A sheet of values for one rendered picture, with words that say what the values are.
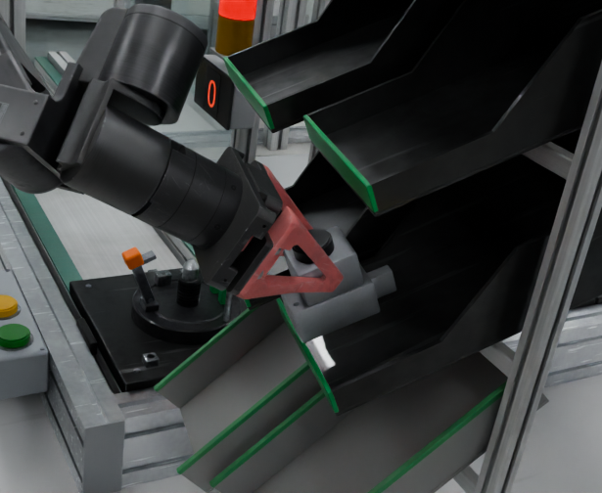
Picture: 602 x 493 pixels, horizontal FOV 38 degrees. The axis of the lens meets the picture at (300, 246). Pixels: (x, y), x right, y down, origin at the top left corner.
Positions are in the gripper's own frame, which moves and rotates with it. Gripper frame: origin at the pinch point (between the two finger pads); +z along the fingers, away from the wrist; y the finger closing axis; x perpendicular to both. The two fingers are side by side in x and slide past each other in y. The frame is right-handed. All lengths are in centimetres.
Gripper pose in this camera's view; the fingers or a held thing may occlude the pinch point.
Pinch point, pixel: (320, 262)
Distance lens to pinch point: 64.8
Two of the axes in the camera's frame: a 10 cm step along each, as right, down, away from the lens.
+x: -5.7, 7.7, 2.8
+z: 7.8, 4.0, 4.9
